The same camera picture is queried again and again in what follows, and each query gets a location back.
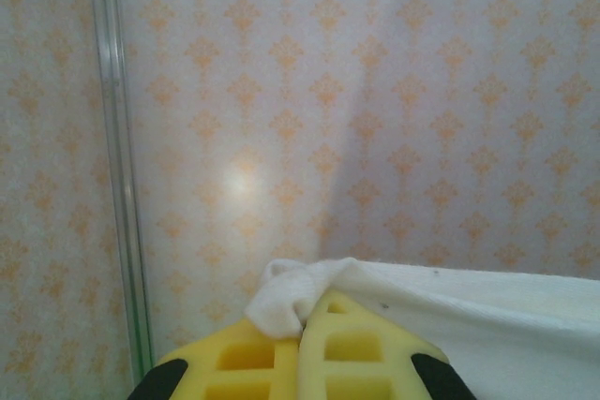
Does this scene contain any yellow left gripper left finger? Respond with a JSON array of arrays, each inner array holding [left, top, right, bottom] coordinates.
[[126, 317, 302, 400]]

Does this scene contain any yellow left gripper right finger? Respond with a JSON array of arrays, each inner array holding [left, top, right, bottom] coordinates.
[[299, 289, 477, 400]]

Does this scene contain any white t-shirt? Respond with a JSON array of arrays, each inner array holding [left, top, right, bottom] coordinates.
[[243, 257, 600, 400]]

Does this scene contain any aluminium frame post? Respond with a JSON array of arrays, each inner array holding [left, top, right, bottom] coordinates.
[[88, 0, 156, 400]]

